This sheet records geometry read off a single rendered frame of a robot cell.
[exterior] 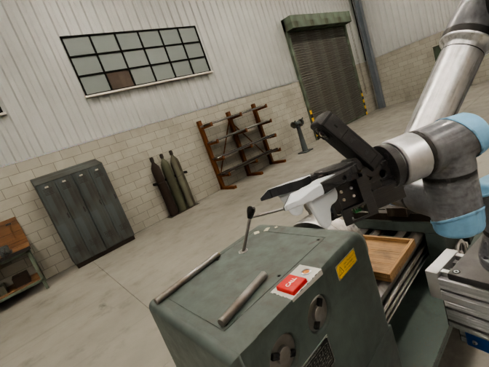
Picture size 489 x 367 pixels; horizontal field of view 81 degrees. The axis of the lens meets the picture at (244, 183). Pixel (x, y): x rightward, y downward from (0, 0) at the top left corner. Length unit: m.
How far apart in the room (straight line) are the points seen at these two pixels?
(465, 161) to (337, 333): 0.60
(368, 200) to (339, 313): 0.55
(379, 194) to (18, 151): 7.25
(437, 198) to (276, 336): 0.45
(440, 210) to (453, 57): 0.31
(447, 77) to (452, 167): 0.23
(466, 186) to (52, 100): 7.52
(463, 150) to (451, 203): 0.08
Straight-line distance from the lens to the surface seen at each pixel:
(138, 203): 7.69
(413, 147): 0.49
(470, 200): 0.56
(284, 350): 0.79
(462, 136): 0.53
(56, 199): 6.82
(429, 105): 0.69
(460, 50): 0.74
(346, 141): 0.45
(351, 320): 1.01
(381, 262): 1.52
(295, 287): 0.79
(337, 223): 1.20
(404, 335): 1.68
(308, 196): 0.36
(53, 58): 8.01
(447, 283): 1.02
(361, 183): 0.44
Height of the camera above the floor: 1.70
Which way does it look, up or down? 12 degrees down
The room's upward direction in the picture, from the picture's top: 20 degrees counter-clockwise
